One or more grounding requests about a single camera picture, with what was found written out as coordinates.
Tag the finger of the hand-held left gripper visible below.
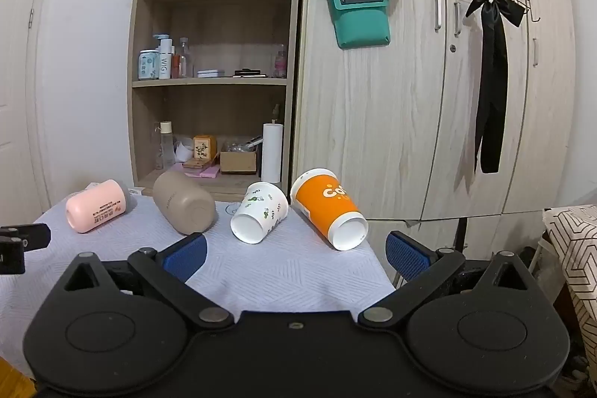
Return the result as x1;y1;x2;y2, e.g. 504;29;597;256
0;239;26;276
0;223;51;250

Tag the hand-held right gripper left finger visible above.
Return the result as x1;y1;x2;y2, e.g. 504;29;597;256
63;234;234;332

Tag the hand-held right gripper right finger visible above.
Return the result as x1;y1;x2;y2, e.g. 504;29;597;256
358;231;537;331

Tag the taupe cup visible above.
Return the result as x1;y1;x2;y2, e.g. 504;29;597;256
153;171;217;236

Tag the pink cup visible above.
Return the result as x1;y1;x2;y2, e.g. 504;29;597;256
65;179;130;234

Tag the white floral paper cup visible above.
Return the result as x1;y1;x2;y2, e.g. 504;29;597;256
230;182;290;245

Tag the orange paper cup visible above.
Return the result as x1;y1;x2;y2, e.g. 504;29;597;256
290;167;369;252

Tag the pink notebook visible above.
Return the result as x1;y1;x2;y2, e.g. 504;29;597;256
170;162;221;179

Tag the white quilted tablecloth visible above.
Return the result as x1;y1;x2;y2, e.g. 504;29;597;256
0;192;398;375

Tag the white crumpled paper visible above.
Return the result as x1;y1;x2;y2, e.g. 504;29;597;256
174;137;195;162

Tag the small cardboard box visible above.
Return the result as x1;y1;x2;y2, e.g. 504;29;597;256
219;150;259;174

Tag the clear bottle with beige cap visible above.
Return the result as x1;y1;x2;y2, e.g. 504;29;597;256
155;121;177;171

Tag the yellow printed box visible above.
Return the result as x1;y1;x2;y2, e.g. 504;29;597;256
193;134;219;162

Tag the white paper towel roll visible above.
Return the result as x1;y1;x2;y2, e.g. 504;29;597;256
260;122;284;185

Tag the wooden wardrobe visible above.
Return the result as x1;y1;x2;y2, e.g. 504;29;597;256
293;0;580;222

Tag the geometric patterned cloth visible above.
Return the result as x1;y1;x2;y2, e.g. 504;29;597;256
542;205;597;385

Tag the white door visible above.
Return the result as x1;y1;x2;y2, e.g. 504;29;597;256
0;0;62;214

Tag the black ribbon bow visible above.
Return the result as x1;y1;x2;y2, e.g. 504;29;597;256
465;0;526;174

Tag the blue and white jar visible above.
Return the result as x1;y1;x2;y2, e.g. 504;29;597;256
137;49;160;81

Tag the white pump bottle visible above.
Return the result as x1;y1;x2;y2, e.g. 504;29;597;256
152;34;174;80

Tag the clear glass bottle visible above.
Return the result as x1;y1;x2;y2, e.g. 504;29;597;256
177;37;194;78

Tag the pink clear bottle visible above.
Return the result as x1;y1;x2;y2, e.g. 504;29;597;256
272;44;288;79

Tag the teal pouch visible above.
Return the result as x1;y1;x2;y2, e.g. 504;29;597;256
326;0;392;50

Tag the wooden shelf unit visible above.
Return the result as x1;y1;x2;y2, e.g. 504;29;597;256
126;0;305;199

